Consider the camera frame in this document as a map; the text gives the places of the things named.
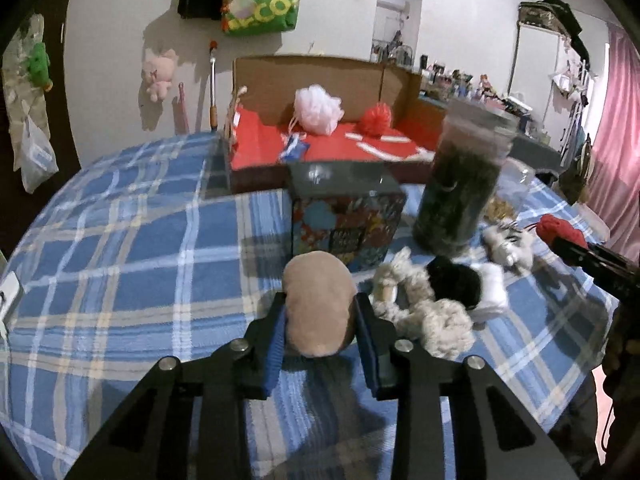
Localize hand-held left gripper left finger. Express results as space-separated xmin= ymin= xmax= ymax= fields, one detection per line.
xmin=65 ymin=290 xmax=288 ymax=480

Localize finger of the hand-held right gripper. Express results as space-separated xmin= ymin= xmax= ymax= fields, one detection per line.
xmin=550 ymin=237 xmax=608 ymax=281

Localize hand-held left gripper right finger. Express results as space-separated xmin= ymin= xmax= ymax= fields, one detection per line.
xmin=352 ymin=292 xmax=581 ymax=480

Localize tan round powder puff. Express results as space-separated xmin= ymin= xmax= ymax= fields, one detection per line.
xmin=281 ymin=252 xmax=358 ymax=357

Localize cream crochet cloth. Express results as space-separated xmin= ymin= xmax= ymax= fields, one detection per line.
xmin=372 ymin=247 xmax=476 ymax=358

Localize red mesh bath pouf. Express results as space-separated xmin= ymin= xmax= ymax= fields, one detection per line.
xmin=359 ymin=102 xmax=396 ymax=136

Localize white mesh bath pouf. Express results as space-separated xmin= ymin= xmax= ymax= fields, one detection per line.
xmin=292 ymin=85 xmax=342 ymax=136

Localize cardboard box red lining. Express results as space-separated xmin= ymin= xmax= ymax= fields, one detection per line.
xmin=222 ymin=56 xmax=436 ymax=195

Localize small clear jar gold contents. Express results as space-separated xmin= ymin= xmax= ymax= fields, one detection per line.
xmin=482 ymin=157 xmax=536 ymax=223

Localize black fuzzy scrunchie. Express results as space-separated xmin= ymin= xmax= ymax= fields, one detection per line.
xmin=425 ymin=256 xmax=483 ymax=308

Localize desk with dark cloth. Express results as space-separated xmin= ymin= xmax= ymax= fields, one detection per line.
xmin=415 ymin=97 xmax=561 ymax=171

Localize pink curtain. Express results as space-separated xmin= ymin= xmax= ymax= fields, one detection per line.
xmin=587 ymin=25 xmax=640 ymax=261

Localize floral tin box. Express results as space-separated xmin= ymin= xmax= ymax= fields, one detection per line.
xmin=286 ymin=161 xmax=407 ymax=272

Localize large glass jar green contents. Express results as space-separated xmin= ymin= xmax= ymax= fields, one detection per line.
xmin=412 ymin=99 xmax=518 ymax=256

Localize white hanging cloth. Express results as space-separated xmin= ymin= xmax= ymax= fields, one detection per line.
xmin=550 ymin=57 xmax=598 ymax=111

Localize blue plaid blanket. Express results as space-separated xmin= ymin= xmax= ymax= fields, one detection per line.
xmin=0 ymin=132 xmax=621 ymax=480

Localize white cabinet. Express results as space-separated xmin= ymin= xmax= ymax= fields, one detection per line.
xmin=515 ymin=25 xmax=571 ymax=151

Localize side table with bottles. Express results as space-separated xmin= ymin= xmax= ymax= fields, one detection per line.
xmin=420 ymin=52 xmax=551 ymax=141

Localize black garment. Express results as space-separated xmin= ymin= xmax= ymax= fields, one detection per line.
xmin=542 ymin=0 xmax=608 ymax=68

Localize patterned storage box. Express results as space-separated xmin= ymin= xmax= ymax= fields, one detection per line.
xmin=517 ymin=2 xmax=566 ymax=36

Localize white flat device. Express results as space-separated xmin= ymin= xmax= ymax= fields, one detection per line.
xmin=0 ymin=271 xmax=23 ymax=321

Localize pink plush toy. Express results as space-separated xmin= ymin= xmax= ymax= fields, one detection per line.
xmin=142 ymin=50 xmax=178 ymax=102

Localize clear plastic bag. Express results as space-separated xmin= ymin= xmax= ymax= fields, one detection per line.
xmin=15 ymin=115 xmax=58 ymax=195

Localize dark brown wooden door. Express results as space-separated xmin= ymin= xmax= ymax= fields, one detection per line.
xmin=0 ymin=0 xmax=83 ymax=256

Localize clear hanging door organizer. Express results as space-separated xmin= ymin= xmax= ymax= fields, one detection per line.
xmin=2 ymin=15 xmax=51 ymax=126

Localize green plush toy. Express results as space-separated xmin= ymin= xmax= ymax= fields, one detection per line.
xmin=27 ymin=42 xmax=53 ymax=92

